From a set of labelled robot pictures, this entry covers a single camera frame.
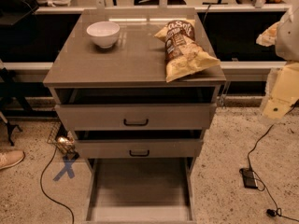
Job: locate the tan covered gripper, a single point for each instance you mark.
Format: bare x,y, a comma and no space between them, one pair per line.
288,39

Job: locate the brown chip bag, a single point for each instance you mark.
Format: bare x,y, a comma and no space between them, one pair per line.
182,54

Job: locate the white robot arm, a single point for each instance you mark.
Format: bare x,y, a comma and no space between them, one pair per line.
287,43

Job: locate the grey drawer cabinet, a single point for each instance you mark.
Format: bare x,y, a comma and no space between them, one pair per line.
132,71

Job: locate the top grey drawer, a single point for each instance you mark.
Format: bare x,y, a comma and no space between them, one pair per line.
136,116

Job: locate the grey drawer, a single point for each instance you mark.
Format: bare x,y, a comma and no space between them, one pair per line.
136,116
139,144
140,191

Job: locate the middle grey drawer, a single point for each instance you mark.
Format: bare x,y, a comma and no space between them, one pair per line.
139,144

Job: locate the bottom grey drawer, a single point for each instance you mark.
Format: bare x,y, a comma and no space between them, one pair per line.
140,191

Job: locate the black power adapter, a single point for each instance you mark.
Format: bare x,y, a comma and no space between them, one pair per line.
249,179

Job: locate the white ceramic bowl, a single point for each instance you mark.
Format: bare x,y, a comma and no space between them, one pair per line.
104,34

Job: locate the blue tape cross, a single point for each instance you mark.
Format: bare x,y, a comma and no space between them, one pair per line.
66,170

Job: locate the black stand leg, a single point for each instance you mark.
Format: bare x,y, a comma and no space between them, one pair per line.
13,103

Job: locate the beige shoe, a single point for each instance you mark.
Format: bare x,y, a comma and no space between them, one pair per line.
11,158

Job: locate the wire basket with object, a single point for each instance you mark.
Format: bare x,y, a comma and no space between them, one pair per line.
62,139

